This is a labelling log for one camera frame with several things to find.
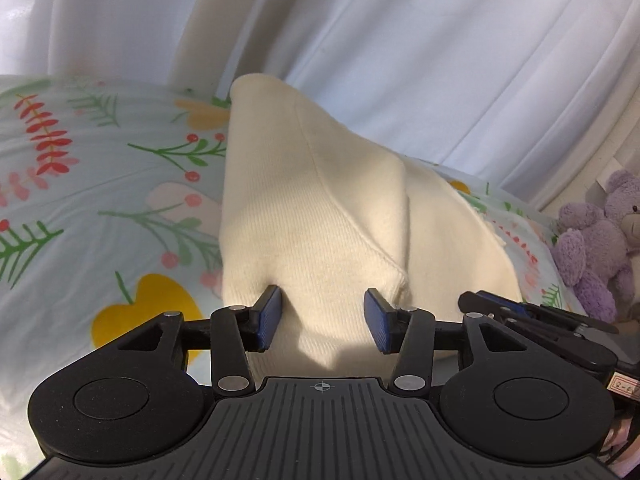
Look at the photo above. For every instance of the cream knit sweater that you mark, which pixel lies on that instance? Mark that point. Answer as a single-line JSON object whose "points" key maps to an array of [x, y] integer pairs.
{"points": [[310, 220]]}

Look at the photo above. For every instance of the floral bed sheet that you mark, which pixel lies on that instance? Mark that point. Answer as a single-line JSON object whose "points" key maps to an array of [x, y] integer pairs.
{"points": [[100, 210]]}

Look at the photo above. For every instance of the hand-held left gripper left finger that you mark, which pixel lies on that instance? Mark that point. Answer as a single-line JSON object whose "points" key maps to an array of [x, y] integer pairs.
{"points": [[269, 317]]}

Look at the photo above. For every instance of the purple teddy bear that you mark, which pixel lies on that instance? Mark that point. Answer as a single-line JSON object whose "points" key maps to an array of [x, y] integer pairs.
{"points": [[595, 245]]}

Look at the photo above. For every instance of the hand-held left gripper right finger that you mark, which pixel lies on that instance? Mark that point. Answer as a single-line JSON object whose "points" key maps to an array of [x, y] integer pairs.
{"points": [[380, 322]]}

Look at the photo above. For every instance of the white sheer curtain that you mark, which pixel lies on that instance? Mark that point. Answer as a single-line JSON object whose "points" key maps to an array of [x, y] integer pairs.
{"points": [[425, 50]]}

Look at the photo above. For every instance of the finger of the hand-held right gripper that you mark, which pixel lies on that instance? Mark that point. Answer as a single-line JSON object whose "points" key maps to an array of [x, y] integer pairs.
{"points": [[502, 299], [482, 306]]}

